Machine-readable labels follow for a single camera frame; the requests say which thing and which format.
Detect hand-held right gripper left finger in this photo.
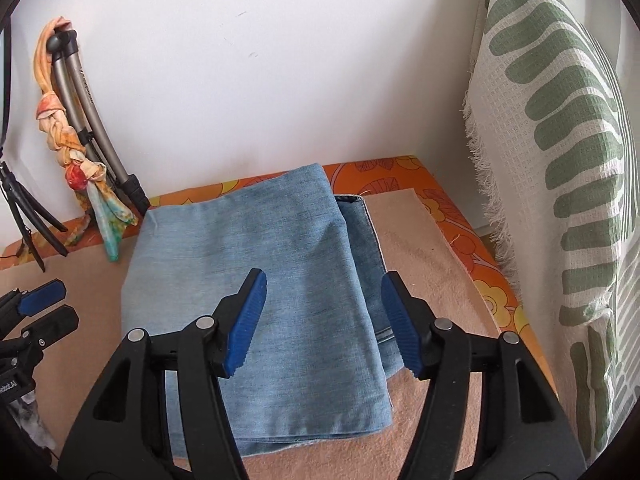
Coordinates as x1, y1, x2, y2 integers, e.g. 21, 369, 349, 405
57, 267, 268, 480

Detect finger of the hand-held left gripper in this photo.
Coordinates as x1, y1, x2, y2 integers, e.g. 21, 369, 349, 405
0, 280, 67, 333
20, 305, 80, 356

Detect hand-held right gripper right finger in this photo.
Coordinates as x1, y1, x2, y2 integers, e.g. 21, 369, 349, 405
381, 271, 573, 480

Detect blue denim pants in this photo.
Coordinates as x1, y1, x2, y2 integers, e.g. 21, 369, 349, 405
122, 162, 396, 458

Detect zebra patterned cloth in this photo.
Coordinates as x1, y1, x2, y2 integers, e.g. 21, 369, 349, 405
7, 390, 58, 453

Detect beige mat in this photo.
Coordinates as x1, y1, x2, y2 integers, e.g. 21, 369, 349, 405
0, 187, 566, 480

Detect black tripod legs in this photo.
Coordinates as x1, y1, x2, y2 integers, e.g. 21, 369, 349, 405
0, 160, 71, 273

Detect colourful knotted scarf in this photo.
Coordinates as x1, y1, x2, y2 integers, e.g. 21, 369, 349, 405
32, 16, 141, 263

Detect orange floral blanket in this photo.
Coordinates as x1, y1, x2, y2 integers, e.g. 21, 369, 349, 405
0, 155, 533, 361

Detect grey metal tripod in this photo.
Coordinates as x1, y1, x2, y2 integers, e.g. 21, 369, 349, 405
47, 30, 151, 216

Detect white green patterned cloth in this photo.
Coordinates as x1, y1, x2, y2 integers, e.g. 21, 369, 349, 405
462, 0, 638, 466

